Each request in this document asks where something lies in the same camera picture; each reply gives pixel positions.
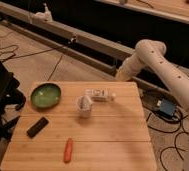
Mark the black floor cable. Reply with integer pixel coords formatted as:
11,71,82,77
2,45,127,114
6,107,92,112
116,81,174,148
145,108,189,171

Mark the metal floor rail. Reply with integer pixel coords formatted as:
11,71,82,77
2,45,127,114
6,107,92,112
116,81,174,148
0,0,189,81

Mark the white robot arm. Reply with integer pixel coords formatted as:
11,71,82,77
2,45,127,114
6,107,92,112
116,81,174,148
116,39,189,171

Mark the green bowl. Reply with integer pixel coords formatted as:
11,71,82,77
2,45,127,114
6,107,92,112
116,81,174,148
30,83,61,109

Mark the white rectangular box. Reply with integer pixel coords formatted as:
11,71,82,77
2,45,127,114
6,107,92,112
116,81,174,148
85,89,116,102

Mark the black remote control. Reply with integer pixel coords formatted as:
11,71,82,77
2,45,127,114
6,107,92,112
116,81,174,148
27,117,49,138

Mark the white object on rail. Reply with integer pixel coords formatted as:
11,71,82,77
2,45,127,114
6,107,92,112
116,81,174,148
32,3,53,22

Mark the white cup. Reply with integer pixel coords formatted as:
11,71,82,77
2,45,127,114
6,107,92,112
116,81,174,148
76,95,93,118

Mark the blue electronic box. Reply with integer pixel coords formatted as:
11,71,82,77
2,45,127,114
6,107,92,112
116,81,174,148
157,99,176,118

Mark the orange carrot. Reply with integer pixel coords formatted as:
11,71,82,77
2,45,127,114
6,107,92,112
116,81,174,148
64,138,73,163

